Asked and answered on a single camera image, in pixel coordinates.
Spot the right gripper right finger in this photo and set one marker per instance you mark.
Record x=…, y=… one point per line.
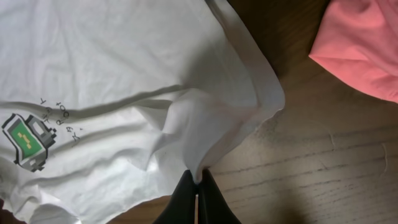
x=212, y=207

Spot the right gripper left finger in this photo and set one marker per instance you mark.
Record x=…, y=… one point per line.
x=181, y=207

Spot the white printed t-shirt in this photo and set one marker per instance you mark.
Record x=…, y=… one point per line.
x=104, y=104

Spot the pink garment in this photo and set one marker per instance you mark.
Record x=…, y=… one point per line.
x=357, y=43

